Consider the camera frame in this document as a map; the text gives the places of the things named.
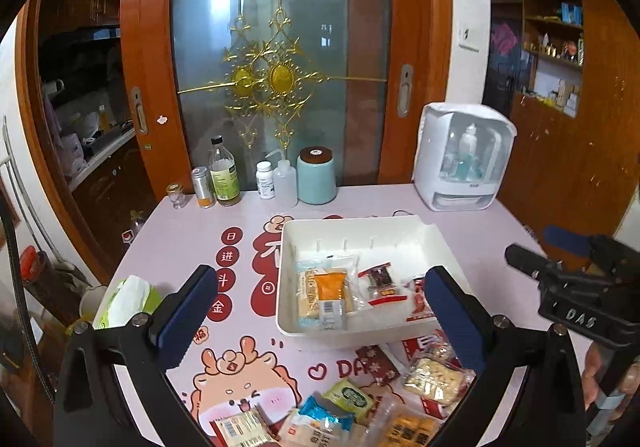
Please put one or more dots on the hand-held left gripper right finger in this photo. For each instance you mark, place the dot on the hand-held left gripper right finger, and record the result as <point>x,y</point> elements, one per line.
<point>455,322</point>

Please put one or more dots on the small glass jar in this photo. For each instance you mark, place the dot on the small glass jar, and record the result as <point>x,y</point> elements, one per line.
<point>176,195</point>

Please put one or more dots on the glass bottle with green label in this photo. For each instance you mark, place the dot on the glass bottle with green label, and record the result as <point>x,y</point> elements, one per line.
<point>223,177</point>

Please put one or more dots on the clear packet with orange label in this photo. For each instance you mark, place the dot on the clear packet with orange label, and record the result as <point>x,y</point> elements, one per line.
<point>327,299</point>

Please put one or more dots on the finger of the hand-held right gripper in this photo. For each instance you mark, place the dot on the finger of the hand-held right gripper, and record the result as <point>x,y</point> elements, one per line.
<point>525,259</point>
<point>565,238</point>

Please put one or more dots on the clear squeeze bottle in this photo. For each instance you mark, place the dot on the clear squeeze bottle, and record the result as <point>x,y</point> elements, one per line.
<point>286,184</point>

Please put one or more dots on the orange sliding glass door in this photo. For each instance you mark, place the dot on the orange sliding glass door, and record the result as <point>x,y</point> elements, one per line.
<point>150,27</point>

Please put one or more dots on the person's right hand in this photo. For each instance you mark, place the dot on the person's right hand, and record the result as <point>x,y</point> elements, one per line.
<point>592,372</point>

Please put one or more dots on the teal canister with brown lid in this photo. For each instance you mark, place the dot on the teal canister with brown lid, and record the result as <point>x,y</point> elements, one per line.
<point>316,174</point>

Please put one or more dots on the white pill bottle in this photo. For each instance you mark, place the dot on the white pill bottle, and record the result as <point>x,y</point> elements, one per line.
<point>265,181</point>

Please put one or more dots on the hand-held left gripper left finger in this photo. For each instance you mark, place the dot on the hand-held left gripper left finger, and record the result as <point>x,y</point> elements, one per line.
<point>185,322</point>

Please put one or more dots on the clear packet with red label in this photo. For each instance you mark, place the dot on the clear packet with red label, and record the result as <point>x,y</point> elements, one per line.
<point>307,434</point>

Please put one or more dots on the metal tube frame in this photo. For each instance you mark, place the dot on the metal tube frame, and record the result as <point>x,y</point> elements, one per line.
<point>25,187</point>

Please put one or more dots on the white storage box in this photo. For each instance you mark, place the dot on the white storage box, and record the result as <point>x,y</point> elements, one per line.
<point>462,157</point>

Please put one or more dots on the dark red flowered packet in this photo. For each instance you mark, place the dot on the dark red flowered packet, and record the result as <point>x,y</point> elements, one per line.
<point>380,364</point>

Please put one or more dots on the jar with red lid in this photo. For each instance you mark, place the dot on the jar with red lid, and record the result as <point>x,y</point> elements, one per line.
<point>30,259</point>

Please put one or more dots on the white plastic tray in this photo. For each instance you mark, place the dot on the white plastic tray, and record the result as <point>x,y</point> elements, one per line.
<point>350,232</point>

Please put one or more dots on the dark wooden kitchen cabinet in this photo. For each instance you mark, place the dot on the dark wooden kitchen cabinet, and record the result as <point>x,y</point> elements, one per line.
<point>110,187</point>

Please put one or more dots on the small dark red snack packet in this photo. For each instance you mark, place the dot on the small dark red snack packet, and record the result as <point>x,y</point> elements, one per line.
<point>378,279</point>

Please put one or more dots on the wooden shelf cabinet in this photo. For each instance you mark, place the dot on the wooden shelf cabinet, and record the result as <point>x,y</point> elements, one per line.
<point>575,152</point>

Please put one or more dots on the white wall switch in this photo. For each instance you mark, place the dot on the white wall switch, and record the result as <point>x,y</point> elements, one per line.
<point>468,38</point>

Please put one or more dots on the red white snack packet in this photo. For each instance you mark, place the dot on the red white snack packet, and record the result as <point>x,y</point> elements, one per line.
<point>417,299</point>

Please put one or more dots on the paper cup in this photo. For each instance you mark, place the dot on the paper cup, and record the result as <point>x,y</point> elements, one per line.
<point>90,302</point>

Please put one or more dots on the red white barcode packet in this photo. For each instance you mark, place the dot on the red white barcode packet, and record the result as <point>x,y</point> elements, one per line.
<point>242,429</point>

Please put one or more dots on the clear packet of beige crackers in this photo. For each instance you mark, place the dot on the clear packet of beige crackers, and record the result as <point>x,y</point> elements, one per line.
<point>432,377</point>

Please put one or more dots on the green snack packet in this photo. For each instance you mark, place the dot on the green snack packet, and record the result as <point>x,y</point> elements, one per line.
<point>350,397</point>

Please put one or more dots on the green white tissue pack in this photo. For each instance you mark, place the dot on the green white tissue pack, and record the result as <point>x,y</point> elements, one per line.
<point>127,299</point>

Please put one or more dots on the blue snack packet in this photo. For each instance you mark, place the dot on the blue snack packet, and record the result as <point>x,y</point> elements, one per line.
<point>325,419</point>

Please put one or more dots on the metal can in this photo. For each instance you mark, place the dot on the metal can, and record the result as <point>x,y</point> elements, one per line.
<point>202,187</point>

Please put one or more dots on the orange snack packet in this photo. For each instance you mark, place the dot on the orange snack packet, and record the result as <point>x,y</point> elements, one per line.
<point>407,432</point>

